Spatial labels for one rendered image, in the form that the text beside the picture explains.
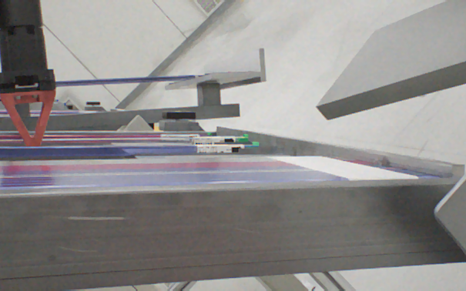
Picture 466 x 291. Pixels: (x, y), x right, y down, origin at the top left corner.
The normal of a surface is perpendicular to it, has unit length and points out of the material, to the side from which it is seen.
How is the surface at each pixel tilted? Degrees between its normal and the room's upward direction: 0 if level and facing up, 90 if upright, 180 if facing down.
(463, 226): 90
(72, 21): 90
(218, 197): 90
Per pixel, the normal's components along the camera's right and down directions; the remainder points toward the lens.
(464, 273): -0.66, -0.71
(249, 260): 0.30, 0.07
